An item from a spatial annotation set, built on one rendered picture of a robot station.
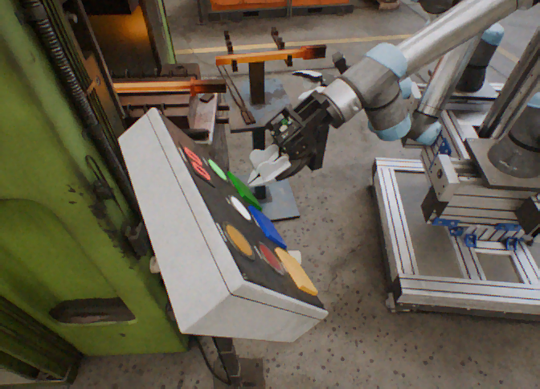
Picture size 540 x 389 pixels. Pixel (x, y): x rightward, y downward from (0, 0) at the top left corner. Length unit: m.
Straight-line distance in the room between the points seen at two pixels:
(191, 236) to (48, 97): 0.36
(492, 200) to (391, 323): 0.74
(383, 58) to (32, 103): 0.57
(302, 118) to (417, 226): 1.23
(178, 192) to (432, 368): 1.44
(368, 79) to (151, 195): 0.41
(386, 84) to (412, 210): 1.22
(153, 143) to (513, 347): 1.71
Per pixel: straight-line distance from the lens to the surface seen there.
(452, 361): 1.71
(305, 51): 1.31
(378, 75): 0.62
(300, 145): 0.59
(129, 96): 1.04
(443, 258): 1.67
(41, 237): 1.00
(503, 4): 0.83
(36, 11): 0.61
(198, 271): 0.34
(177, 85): 1.00
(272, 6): 4.67
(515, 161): 1.17
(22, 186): 0.76
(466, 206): 1.26
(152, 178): 0.45
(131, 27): 1.23
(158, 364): 1.59
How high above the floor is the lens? 1.48
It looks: 47 degrees down
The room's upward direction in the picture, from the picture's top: straight up
